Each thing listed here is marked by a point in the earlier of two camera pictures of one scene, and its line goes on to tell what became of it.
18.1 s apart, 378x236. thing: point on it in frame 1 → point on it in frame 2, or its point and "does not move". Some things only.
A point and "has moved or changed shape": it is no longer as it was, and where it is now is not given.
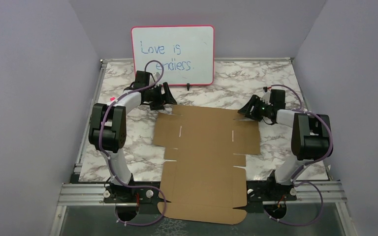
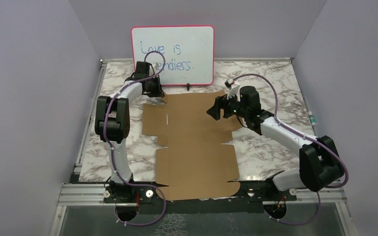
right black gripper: (254, 101) → (220, 103)
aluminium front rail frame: (326, 192) does not move
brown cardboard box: (202, 181) has moved or changed shape
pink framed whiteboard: (187, 52) does not move
